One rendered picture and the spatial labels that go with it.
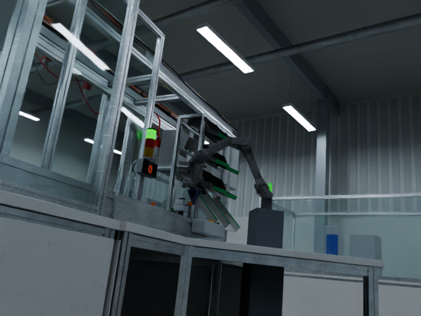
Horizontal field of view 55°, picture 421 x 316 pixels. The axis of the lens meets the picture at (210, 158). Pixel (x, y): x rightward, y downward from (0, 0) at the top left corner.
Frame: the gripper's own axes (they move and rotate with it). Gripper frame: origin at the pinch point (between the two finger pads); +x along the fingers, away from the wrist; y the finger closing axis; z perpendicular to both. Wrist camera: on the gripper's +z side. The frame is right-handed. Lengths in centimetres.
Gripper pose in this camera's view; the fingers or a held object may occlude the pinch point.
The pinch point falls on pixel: (194, 197)
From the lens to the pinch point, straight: 210.8
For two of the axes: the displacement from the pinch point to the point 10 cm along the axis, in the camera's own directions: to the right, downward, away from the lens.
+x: -1.0, 9.5, -2.8
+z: 8.9, -0.5, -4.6
